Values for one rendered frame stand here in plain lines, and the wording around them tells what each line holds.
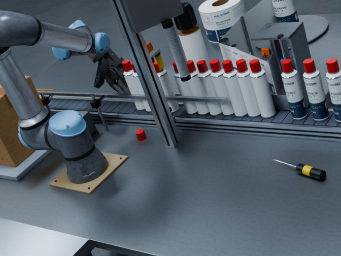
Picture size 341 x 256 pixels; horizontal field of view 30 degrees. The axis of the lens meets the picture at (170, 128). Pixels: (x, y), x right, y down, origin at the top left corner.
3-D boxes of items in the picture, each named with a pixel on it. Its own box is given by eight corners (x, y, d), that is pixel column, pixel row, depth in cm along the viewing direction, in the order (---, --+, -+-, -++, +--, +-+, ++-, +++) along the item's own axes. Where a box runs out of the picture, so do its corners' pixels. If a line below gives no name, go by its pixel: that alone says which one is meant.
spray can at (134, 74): (161, 106, 244) (143, 59, 235) (151, 113, 242) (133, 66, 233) (153, 104, 248) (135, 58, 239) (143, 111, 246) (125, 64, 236)
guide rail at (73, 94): (228, 101, 216) (227, 97, 216) (226, 102, 216) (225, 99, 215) (25, 93, 283) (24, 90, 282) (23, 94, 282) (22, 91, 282)
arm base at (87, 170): (116, 159, 230) (106, 136, 225) (92, 185, 220) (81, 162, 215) (84, 157, 238) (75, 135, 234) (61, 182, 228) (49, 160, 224)
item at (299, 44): (320, 90, 216) (304, 21, 204) (304, 110, 208) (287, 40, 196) (283, 89, 225) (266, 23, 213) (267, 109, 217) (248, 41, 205)
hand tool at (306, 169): (328, 177, 184) (326, 168, 182) (321, 182, 182) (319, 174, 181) (276, 160, 199) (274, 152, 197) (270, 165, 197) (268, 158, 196)
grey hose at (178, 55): (193, 76, 211) (174, 18, 202) (188, 81, 209) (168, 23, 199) (184, 75, 214) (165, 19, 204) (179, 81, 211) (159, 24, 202)
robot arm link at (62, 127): (82, 159, 217) (67, 126, 210) (53, 158, 224) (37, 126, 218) (100, 138, 225) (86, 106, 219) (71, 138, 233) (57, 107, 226)
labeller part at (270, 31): (303, 23, 204) (303, 20, 204) (288, 39, 197) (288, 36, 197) (266, 25, 213) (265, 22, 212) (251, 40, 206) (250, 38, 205)
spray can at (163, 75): (182, 107, 238) (165, 59, 228) (172, 115, 236) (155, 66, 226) (174, 105, 242) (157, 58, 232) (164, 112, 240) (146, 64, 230)
